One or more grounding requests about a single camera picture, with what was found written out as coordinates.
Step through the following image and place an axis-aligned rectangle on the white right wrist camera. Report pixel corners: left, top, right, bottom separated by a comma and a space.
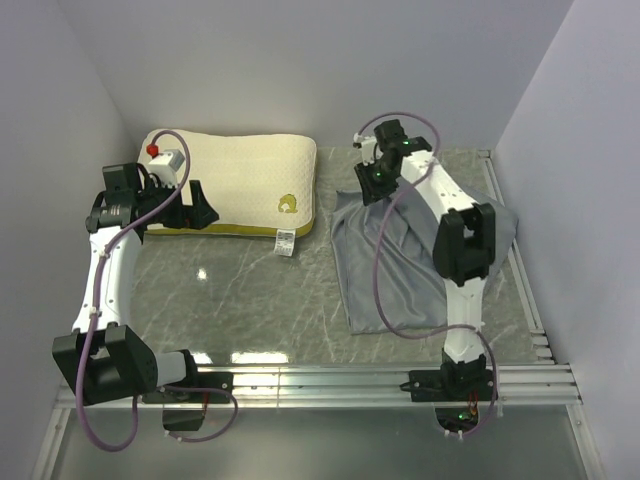
353, 132, 377, 165

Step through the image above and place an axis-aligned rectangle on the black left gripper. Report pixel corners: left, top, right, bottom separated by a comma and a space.
137, 177, 218, 230

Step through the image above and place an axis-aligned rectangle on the aluminium front rail frame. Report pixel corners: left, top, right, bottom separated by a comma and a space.
33, 364, 605, 479

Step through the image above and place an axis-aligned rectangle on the white pillow care label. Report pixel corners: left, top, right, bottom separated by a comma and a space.
274, 229, 296, 257

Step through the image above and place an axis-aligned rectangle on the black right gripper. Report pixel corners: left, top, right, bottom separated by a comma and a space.
354, 157, 399, 207

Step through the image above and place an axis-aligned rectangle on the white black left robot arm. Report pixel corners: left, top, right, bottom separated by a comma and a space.
52, 163, 219, 406

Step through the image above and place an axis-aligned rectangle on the grey pillowcase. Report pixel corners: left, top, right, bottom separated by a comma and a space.
330, 182, 520, 336

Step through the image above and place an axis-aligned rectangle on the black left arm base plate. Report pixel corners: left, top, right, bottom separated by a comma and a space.
142, 371, 234, 404

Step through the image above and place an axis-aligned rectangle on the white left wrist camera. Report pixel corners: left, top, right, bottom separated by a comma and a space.
146, 144, 185, 187

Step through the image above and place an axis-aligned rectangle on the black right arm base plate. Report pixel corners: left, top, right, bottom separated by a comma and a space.
399, 370, 495, 403

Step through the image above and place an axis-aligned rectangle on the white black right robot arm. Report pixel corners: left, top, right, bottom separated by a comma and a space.
353, 112, 497, 400

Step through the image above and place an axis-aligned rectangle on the aluminium right side rail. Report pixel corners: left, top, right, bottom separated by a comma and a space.
479, 150, 556, 364

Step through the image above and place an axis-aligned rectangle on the cream quilted pillow yellow edge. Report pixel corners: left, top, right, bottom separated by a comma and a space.
149, 130, 317, 237

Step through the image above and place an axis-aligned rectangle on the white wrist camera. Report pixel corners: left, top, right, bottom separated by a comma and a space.
353, 132, 377, 165
146, 144, 185, 187

